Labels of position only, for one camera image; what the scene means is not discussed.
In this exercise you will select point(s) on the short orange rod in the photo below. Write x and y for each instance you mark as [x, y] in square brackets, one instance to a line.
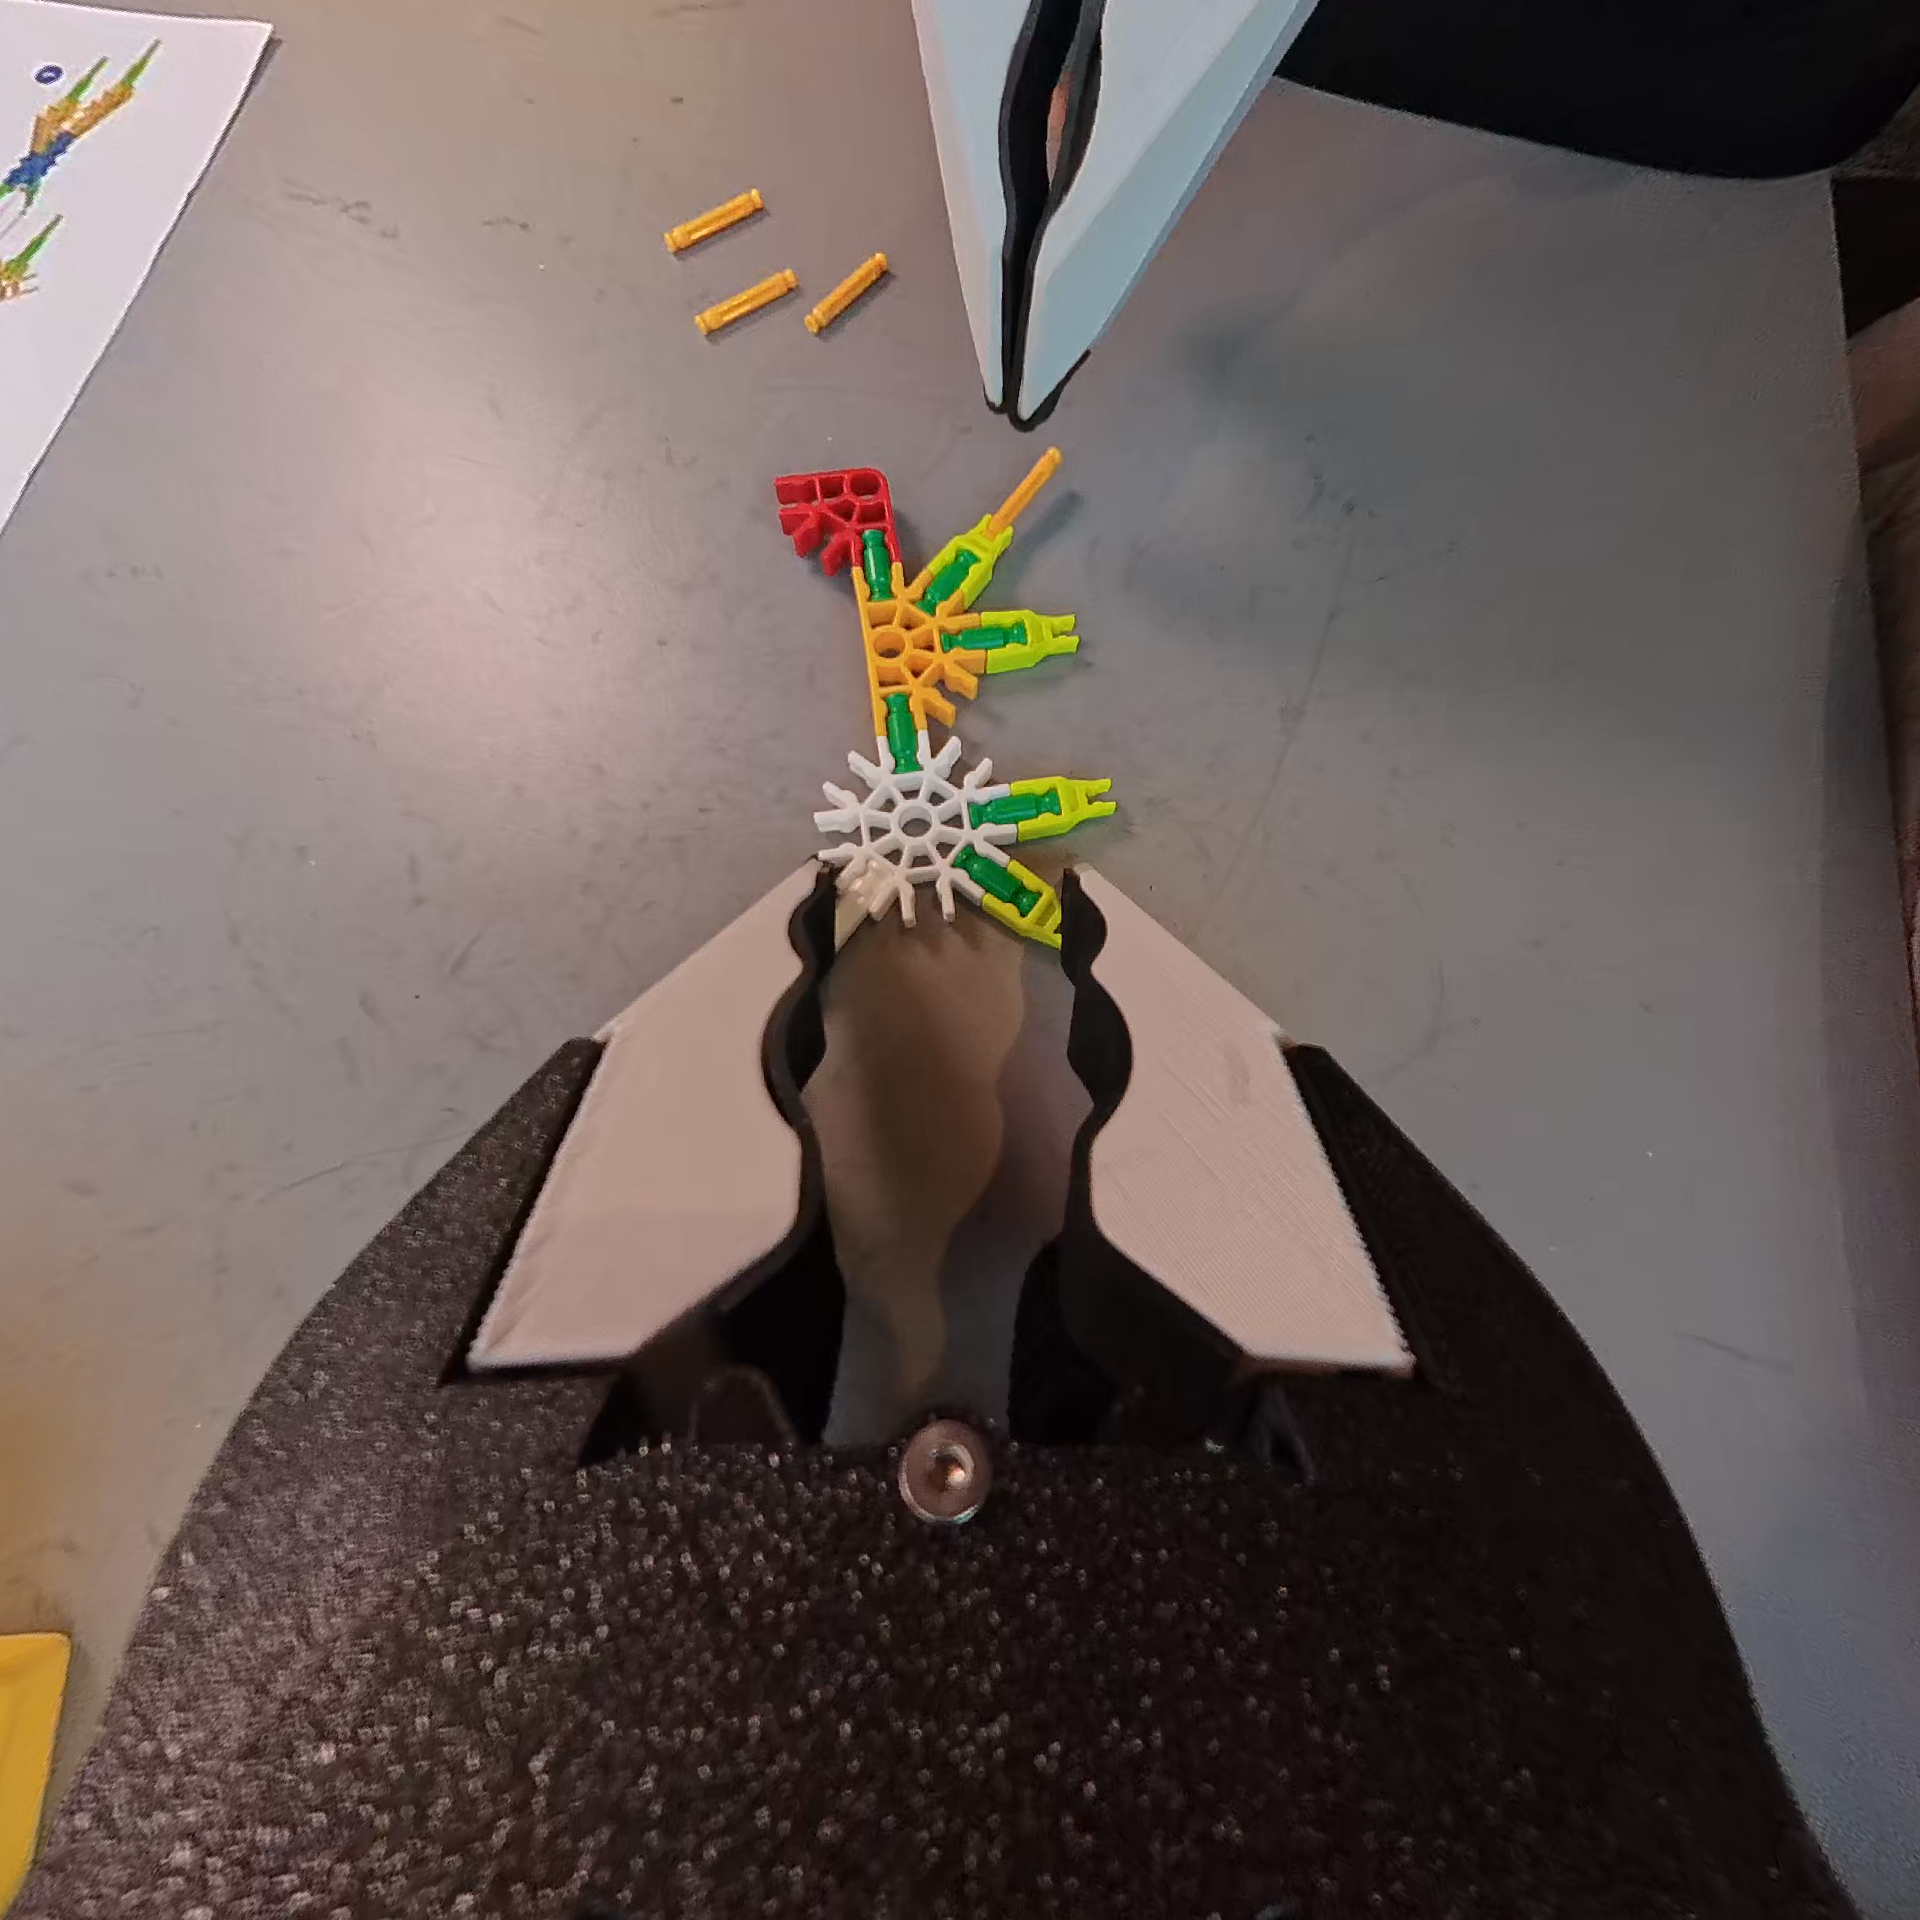
[717, 221]
[1026, 487]
[848, 293]
[745, 303]

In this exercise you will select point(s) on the printed instruction sheet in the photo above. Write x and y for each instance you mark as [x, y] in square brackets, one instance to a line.
[106, 196]

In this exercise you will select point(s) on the orange half-circle connector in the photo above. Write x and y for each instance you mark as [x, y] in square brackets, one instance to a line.
[870, 646]

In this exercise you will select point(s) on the white snowflake connector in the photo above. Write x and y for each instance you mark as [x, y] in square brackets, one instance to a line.
[879, 802]

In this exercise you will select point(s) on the white plastic rod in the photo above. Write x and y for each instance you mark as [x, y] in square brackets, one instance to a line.
[854, 922]

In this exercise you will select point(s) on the yellow box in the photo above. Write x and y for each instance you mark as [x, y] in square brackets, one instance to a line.
[31, 1725]

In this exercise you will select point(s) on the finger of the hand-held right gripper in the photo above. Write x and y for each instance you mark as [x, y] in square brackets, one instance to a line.
[1184, 105]
[960, 149]

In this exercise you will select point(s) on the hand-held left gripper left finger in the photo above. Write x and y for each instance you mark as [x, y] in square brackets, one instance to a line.
[662, 1201]

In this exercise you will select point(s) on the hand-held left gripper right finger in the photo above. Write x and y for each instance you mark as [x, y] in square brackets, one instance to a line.
[1245, 1201]

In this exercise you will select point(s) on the person's right forearm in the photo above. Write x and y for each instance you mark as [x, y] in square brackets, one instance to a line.
[1576, 76]

